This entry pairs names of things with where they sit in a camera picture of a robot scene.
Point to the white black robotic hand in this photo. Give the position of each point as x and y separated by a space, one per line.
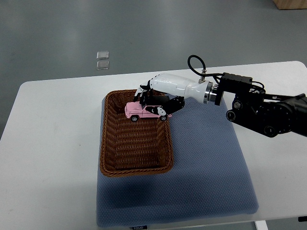
180 87

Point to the pink toy car black roof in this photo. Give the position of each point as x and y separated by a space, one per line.
135 111

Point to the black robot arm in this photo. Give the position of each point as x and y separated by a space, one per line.
254 109

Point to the brown wicker basket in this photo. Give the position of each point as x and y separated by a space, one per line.
132 148

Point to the lower clear floor plate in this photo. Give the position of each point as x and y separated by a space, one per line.
103 64

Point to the clear floor plate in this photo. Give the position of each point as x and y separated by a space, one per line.
103 64
102 55

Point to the upper clear floor plate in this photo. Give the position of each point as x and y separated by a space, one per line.
102 55

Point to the blue-grey padded mat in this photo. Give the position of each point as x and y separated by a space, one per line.
209 177

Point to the wooden box corner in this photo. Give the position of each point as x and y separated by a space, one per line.
290 4

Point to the white table leg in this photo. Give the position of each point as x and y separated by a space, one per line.
261 225

